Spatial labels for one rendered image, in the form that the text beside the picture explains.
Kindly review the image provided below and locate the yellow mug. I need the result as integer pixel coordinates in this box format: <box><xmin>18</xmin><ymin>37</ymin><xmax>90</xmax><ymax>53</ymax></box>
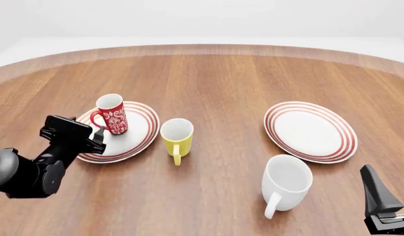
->
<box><xmin>159</xmin><ymin>118</ymin><xmax>194</xmax><ymax>167</ymax></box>

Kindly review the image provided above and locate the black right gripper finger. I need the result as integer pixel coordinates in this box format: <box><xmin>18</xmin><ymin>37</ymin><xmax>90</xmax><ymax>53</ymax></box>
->
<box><xmin>359</xmin><ymin>164</ymin><xmax>404</xmax><ymax>218</ymax></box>

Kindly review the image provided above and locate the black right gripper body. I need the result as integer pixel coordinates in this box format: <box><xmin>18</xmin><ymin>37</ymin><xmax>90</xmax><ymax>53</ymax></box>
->
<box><xmin>363</xmin><ymin>210</ymin><xmax>404</xmax><ymax>236</ymax></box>

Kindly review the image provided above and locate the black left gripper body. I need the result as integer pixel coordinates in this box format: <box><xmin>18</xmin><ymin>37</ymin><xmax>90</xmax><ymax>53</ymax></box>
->
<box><xmin>39</xmin><ymin>126</ymin><xmax>108</xmax><ymax>156</ymax></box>

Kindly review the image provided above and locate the red mug with white pattern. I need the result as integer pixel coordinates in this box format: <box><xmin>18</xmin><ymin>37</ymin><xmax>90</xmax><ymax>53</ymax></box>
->
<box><xmin>89</xmin><ymin>92</ymin><xmax>129</xmax><ymax>136</ymax></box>

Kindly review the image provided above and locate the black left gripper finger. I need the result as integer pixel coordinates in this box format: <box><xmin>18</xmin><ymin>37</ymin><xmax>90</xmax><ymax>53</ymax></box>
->
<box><xmin>92</xmin><ymin>126</ymin><xmax>106</xmax><ymax>146</ymax></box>

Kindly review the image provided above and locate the white plate with red rings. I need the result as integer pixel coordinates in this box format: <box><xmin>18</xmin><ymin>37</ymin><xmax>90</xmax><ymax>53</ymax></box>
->
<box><xmin>264</xmin><ymin>100</ymin><xmax>358</xmax><ymax>165</ymax></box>
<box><xmin>75</xmin><ymin>100</ymin><xmax>161</xmax><ymax>165</ymax></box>

